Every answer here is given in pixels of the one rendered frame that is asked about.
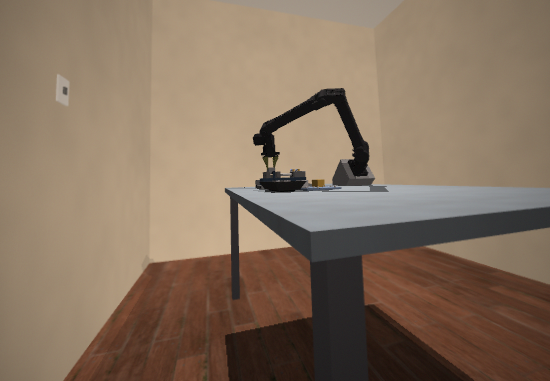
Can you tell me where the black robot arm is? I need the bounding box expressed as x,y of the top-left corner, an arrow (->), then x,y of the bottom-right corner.
253,88 -> 369,176

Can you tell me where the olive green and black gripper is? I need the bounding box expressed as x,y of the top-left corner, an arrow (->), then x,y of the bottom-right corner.
261,143 -> 280,170

